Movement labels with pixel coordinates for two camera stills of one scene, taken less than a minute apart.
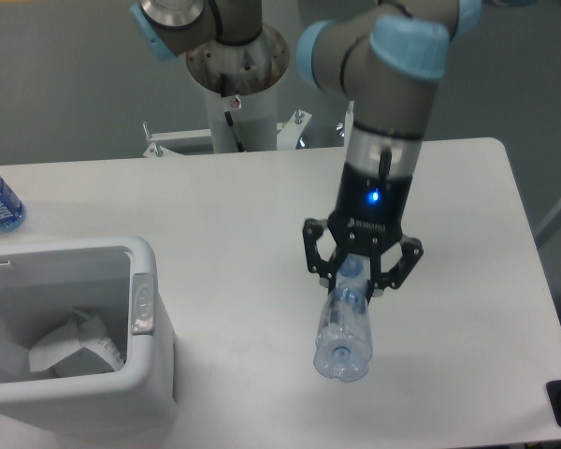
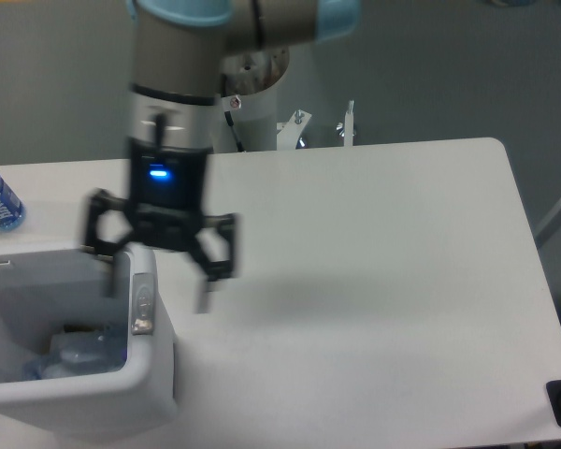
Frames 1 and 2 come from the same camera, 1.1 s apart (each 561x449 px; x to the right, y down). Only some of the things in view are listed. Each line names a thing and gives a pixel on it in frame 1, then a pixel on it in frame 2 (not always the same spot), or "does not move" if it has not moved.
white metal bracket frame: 289,133 does not move
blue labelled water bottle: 1,207 does not move
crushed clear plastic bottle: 344,347 to 80,349
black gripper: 367,219 to 166,194
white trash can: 30,293 does not move
